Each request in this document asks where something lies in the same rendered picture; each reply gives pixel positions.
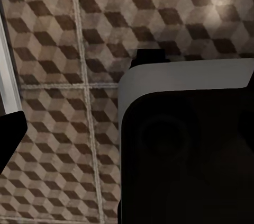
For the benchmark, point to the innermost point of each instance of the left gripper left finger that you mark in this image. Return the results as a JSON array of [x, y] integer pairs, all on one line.
[[12, 129]]

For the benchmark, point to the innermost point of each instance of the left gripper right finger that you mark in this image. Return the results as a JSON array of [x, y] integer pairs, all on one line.
[[246, 127]]

